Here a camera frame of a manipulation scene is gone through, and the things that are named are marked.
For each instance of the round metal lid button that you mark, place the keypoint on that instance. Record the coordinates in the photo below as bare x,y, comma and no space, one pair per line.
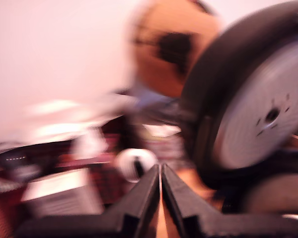
126,161

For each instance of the person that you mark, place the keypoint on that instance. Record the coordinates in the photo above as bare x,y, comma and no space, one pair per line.
164,69

